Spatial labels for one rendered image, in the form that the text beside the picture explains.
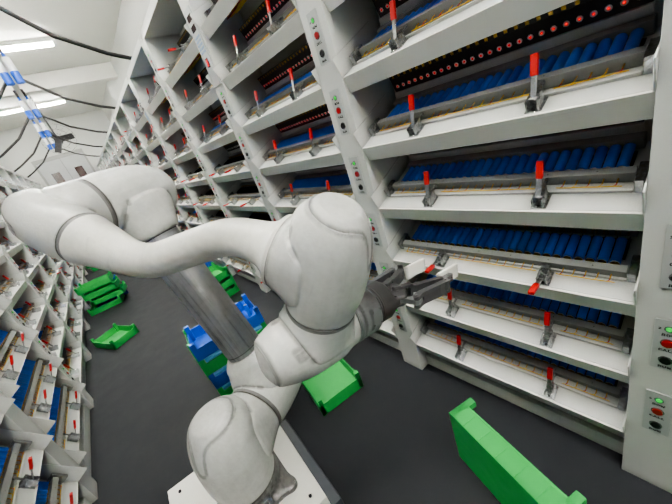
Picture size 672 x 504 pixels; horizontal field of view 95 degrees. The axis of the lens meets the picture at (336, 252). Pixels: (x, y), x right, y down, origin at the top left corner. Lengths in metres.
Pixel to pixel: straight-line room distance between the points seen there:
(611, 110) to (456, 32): 0.30
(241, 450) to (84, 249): 0.51
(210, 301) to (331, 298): 0.52
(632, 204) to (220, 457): 0.92
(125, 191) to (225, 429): 0.55
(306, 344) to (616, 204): 0.60
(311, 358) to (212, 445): 0.40
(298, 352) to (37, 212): 0.53
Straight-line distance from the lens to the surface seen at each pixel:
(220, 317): 0.85
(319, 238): 0.33
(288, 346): 0.44
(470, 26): 0.75
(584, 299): 0.85
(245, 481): 0.87
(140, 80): 2.95
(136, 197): 0.81
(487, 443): 0.97
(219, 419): 0.81
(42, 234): 0.74
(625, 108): 0.69
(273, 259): 0.37
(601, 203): 0.75
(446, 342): 1.25
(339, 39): 0.98
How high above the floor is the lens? 1.02
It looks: 23 degrees down
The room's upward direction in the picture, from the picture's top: 19 degrees counter-clockwise
